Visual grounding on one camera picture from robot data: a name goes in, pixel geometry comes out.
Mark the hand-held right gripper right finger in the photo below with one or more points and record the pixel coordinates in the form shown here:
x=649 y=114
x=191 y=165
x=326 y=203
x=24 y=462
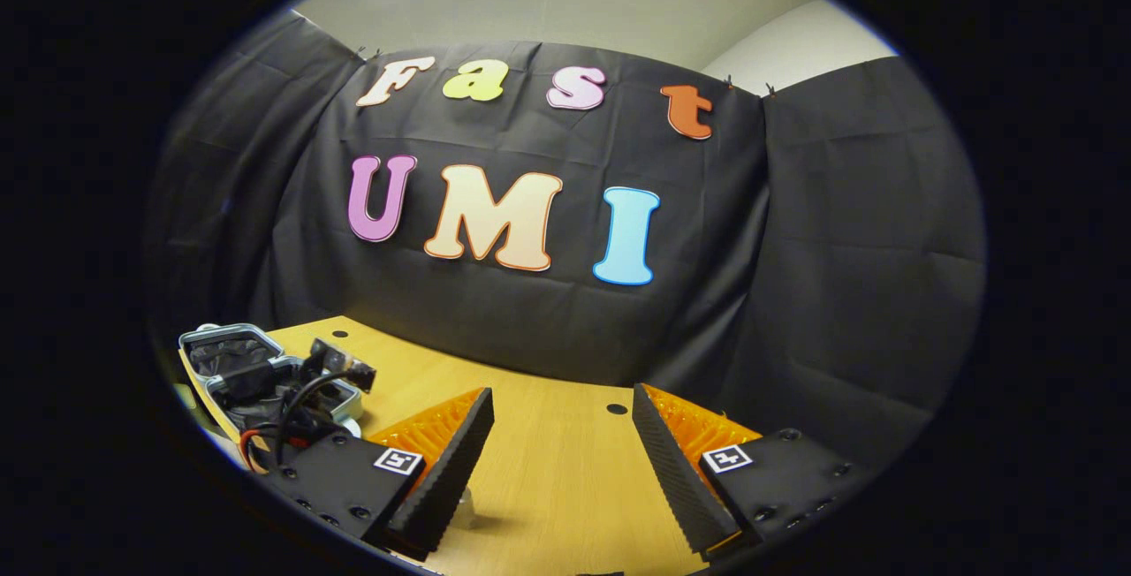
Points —
x=676 y=488

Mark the white pump bottle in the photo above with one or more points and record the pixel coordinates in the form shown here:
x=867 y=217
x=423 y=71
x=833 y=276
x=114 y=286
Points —
x=466 y=510

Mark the pale blue suitcase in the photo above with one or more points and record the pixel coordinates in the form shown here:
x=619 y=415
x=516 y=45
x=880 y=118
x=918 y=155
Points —
x=230 y=355

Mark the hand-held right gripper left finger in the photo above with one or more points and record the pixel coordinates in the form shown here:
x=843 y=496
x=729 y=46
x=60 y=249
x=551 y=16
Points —
x=455 y=479

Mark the black backdrop cloth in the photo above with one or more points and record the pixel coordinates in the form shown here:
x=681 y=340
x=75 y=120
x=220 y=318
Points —
x=795 y=249

